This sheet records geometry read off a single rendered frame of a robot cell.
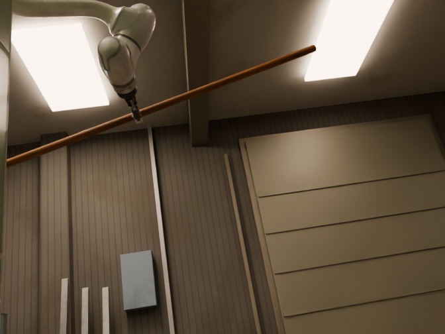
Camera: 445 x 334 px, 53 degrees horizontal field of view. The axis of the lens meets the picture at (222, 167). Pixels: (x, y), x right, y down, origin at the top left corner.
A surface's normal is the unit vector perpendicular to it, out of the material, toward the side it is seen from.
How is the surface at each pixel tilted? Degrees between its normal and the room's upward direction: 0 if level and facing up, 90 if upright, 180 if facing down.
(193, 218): 90
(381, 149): 90
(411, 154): 90
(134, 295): 90
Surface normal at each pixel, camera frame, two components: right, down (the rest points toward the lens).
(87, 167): 0.04, -0.42
